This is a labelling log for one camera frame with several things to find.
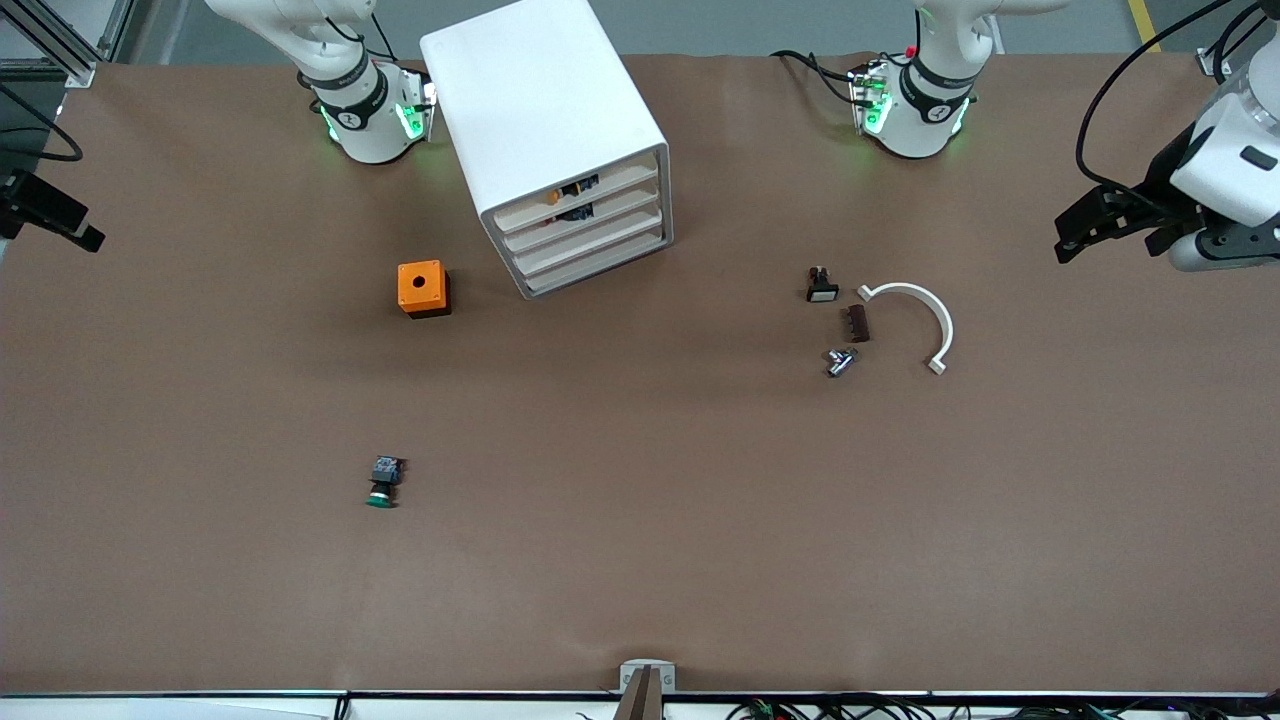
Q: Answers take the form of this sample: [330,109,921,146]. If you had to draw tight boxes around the long black looping cable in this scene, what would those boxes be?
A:
[1075,0,1241,196]

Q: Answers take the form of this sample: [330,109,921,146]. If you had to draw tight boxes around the short black cable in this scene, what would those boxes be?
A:
[1208,0,1263,83]

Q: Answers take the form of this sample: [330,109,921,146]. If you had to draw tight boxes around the black cable bundle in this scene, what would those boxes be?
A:
[725,693,1280,720]

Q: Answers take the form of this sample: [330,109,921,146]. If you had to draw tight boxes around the white curved plastic arc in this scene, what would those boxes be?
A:
[857,282,956,376]

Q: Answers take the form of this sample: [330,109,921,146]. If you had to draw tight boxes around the beige plastic drawer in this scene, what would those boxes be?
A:
[493,163,661,233]
[520,232,669,297]
[500,188,663,254]
[510,210,665,276]

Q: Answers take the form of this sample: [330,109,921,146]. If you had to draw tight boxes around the dark camera mount pole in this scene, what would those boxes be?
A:
[613,666,669,720]

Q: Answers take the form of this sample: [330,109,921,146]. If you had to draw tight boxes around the black arm base cable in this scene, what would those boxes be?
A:
[770,48,863,107]

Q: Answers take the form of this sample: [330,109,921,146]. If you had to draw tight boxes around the orange button enclosure box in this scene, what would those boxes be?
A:
[397,260,452,320]

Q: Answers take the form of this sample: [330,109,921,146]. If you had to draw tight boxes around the green mushroom push button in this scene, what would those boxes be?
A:
[366,456,406,509]

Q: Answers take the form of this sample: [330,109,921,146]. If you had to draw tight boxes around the yellow push button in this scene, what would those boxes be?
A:
[545,174,601,207]

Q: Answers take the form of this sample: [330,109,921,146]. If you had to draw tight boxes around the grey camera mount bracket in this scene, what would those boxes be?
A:
[619,659,677,694]

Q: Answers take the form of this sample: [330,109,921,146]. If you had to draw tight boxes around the white drawer cabinet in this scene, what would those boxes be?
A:
[420,0,675,301]

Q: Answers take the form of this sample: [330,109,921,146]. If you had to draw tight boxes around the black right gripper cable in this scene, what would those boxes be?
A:
[0,85,84,164]

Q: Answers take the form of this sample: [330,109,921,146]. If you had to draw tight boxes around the aluminium extrusion frame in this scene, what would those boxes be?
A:
[0,0,137,89]

